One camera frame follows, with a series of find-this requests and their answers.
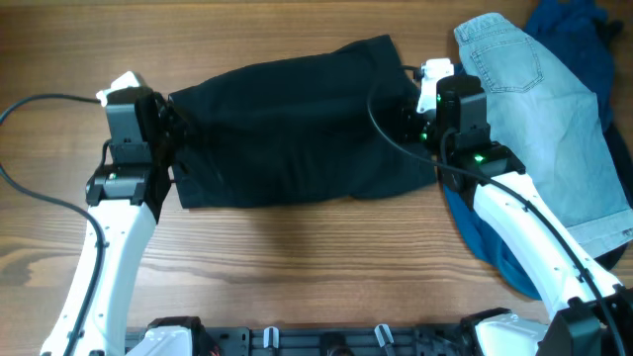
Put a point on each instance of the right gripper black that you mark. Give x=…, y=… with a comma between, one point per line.
x=406, y=122

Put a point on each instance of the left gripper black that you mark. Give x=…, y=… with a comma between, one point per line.
x=171, y=119

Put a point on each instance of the black shorts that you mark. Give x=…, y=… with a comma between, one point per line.
x=300, y=130

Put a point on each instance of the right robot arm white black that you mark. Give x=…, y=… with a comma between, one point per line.
x=590, y=310

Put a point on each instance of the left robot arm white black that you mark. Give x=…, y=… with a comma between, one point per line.
x=124, y=201

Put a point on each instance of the blue garment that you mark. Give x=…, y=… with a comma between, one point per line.
x=487, y=245

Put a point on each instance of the light denim shorts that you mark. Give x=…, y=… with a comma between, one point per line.
x=549, y=119

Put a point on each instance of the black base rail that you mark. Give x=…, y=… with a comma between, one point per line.
x=426, y=339

